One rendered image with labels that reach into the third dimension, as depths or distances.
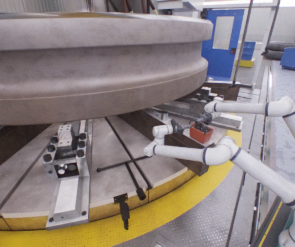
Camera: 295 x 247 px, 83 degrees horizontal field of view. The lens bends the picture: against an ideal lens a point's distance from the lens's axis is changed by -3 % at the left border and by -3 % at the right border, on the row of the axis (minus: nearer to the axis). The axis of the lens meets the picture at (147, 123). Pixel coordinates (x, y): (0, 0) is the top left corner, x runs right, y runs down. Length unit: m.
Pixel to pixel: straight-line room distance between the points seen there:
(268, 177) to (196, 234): 0.88
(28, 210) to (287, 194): 1.95
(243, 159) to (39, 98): 1.71
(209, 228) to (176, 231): 0.32
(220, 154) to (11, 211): 1.73
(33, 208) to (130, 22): 1.81
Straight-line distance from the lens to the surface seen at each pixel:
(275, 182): 1.39
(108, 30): 1.65
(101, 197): 1.73
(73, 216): 1.59
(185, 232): 1.89
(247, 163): 1.33
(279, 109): 1.57
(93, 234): 1.91
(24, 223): 2.09
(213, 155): 1.20
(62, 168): 1.71
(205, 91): 2.82
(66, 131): 1.71
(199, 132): 1.66
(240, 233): 2.04
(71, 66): 1.80
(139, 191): 1.67
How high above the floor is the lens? 1.63
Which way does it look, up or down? 29 degrees down
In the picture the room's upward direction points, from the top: straight up
